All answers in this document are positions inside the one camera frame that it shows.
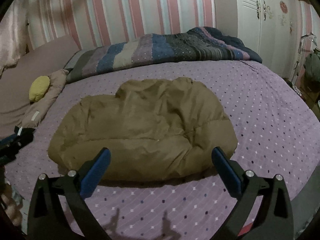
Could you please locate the beige pink pillow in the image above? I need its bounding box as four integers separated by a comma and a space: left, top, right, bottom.
18, 69, 69, 128

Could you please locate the white wardrobe with stickers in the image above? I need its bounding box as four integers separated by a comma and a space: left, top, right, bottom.
236, 0, 298, 77

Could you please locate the person's left hand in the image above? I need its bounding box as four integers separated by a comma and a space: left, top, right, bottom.
1, 184, 22, 226

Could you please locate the yellow round cushion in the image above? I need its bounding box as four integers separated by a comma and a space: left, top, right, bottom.
29, 76, 50, 102

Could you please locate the clothes rack with dark garment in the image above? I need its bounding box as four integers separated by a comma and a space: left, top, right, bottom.
290, 33, 319, 109

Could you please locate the striped patchwork folded quilt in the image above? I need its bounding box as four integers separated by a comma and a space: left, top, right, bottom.
65, 27, 262, 83

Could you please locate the black phone on bed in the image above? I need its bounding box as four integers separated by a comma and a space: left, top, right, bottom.
14, 126, 35, 148

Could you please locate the brown coat with white collar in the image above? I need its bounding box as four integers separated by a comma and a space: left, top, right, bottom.
48, 77, 238, 182

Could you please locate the pink curtain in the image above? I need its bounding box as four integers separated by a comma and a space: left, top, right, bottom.
1, 0, 28, 75

